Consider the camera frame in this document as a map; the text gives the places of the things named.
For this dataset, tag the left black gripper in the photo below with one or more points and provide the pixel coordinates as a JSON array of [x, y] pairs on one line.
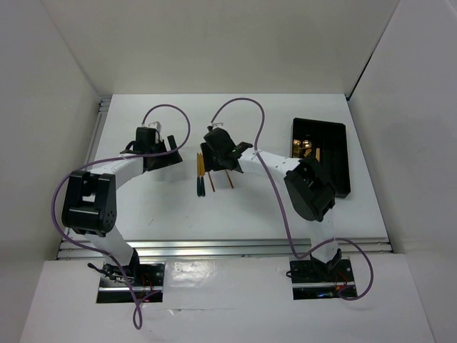
[[167, 160]]

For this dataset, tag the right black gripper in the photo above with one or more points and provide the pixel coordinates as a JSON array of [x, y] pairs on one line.
[[209, 163]]

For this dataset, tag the gold chopstick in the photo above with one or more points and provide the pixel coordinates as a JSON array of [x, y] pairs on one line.
[[211, 182], [229, 179]]

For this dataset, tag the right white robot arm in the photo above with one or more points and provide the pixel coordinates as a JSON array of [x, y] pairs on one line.
[[311, 192]]

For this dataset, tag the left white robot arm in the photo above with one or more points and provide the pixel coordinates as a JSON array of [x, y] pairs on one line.
[[90, 206]]

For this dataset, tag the black cutlery tray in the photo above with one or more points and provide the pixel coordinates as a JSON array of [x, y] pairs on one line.
[[331, 138]]

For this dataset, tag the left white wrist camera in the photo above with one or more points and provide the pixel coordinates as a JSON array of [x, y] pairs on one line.
[[155, 125]]

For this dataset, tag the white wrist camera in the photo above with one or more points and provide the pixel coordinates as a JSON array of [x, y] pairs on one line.
[[155, 125], [214, 125]]

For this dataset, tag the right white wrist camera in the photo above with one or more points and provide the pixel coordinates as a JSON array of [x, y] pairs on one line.
[[214, 125]]

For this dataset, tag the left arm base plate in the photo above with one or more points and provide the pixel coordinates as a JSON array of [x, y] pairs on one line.
[[147, 284]]

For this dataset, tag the aluminium frame rail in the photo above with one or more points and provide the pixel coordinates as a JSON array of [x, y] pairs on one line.
[[159, 212]]

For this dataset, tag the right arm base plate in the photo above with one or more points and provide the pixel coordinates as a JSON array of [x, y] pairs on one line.
[[307, 283]]

